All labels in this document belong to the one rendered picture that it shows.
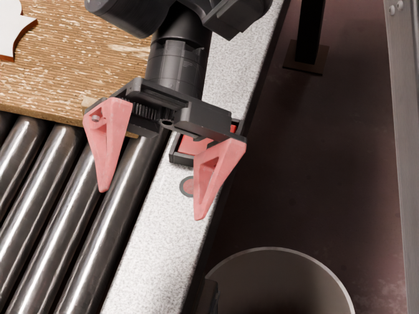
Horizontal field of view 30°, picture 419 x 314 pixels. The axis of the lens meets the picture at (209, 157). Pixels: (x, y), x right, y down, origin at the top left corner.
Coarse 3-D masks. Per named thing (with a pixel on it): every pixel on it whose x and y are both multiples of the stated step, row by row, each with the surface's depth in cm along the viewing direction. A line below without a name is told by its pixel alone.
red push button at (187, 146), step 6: (234, 126) 96; (234, 132) 96; (186, 138) 95; (192, 138) 95; (180, 144) 95; (186, 144) 95; (192, 144) 95; (198, 144) 95; (204, 144) 95; (180, 150) 94; (186, 150) 94; (192, 150) 94; (198, 150) 94; (204, 150) 94
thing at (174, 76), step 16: (160, 48) 74; (176, 48) 72; (160, 64) 72; (176, 64) 72; (192, 64) 72; (144, 80) 69; (160, 80) 71; (176, 80) 71; (192, 80) 72; (112, 96) 72; (128, 96) 69; (144, 96) 69; (160, 96) 70; (176, 96) 70; (192, 96) 72; (160, 112) 72; (224, 112) 72; (176, 128) 75
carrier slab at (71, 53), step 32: (32, 0) 110; (64, 0) 110; (32, 32) 106; (64, 32) 106; (96, 32) 106; (0, 64) 102; (32, 64) 102; (64, 64) 102; (96, 64) 102; (128, 64) 102; (0, 96) 99; (32, 96) 99; (64, 96) 99; (96, 96) 99
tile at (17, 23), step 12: (0, 0) 108; (12, 0) 108; (0, 12) 107; (12, 12) 107; (0, 24) 105; (12, 24) 105; (24, 24) 105; (36, 24) 107; (0, 36) 104; (12, 36) 104; (0, 48) 102; (12, 48) 103; (12, 60) 102
